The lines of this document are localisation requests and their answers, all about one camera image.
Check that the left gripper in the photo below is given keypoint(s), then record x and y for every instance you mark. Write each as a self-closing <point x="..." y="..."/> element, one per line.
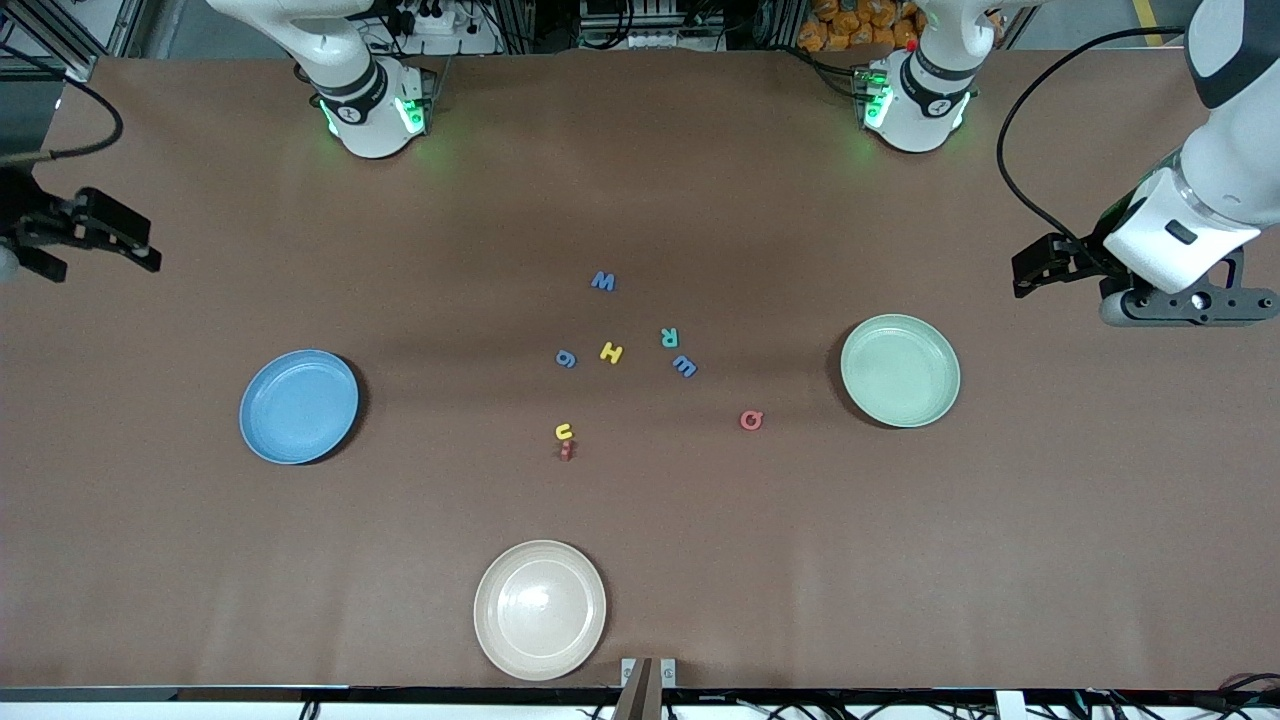
<point x="1087" y="254"/>

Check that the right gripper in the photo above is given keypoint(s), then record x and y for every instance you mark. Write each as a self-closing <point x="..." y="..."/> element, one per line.
<point x="20" y="213"/>

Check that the pink foam uppercase Q letter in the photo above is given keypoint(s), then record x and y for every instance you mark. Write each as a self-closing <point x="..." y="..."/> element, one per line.
<point x="744" y="420"/>

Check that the blue foam lowercase m letter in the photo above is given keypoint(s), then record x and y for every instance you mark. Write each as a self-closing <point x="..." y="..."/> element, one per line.
<point x="684" y="366"/>

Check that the teal foam uppercase R letter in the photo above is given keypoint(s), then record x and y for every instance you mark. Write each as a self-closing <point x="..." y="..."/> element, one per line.
<point x="669" y="337"/>

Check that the blue foam uppercase W letter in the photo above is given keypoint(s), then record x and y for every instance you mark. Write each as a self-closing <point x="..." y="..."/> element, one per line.
<point x="603" y="281"/>

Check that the yellow foam uppercase H letter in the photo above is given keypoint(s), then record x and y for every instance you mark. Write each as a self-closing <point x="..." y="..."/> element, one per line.
<point x="611" y="352"/>

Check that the blue foam lowercase g letter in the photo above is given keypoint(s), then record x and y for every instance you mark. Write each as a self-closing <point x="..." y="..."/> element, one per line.
<point x="566" y="358"/>

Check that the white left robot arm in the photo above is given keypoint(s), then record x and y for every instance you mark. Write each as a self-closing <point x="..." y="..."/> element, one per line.
<point x="930" y="105"/>

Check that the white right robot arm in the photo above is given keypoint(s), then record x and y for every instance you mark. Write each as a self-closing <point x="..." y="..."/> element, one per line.
<point x="370" y="110"/>

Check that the green plate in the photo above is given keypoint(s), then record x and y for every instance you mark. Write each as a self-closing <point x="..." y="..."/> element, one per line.
<point x="900" y="370"/>

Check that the blue plate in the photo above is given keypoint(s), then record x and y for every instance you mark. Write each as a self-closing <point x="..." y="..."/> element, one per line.
<point x="299" y="406"/>

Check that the orange packets pile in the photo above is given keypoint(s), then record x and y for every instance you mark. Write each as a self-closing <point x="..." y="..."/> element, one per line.
<point x="850" y="25"/>

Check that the brown table cover sheet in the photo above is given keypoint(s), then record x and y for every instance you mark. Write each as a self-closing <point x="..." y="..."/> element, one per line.
<point x="640" y="180"/>

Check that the white power strip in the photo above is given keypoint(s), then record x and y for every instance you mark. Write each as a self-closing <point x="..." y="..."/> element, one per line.
<point x="450" y="40"/>

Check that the small white box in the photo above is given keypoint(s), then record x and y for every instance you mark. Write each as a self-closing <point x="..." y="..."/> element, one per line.
<point x="1010" y="705"/>

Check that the beige plate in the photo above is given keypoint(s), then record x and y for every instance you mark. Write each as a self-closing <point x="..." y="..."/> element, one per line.
<point x="540" y="610"/>

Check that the brown wedge-shaped pole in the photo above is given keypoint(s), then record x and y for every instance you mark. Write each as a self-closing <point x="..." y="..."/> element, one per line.
<point x="636" y="695"/>

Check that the metal table edge rail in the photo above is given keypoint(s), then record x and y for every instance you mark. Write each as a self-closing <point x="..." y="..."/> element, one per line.
<point x="200" y="692"/>

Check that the grey metal edge bracket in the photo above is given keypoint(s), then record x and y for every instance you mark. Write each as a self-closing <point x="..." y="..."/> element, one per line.
<point x="668" y="672"/>

